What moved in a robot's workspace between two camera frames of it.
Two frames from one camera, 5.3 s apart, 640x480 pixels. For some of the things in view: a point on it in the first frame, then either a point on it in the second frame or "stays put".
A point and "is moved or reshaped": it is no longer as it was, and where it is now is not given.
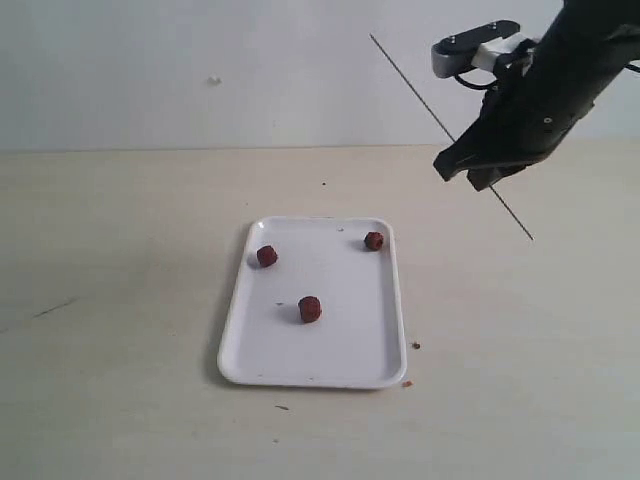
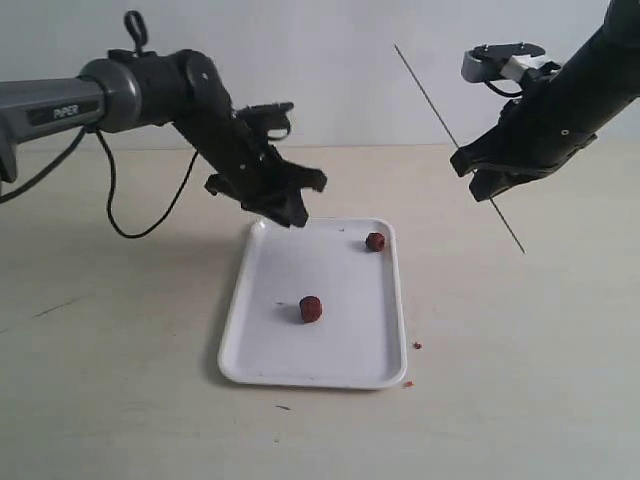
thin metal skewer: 493,188 is moved or reshaped
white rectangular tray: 316,304 stays put
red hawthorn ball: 374,240 stays put
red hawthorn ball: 310,308 stays put
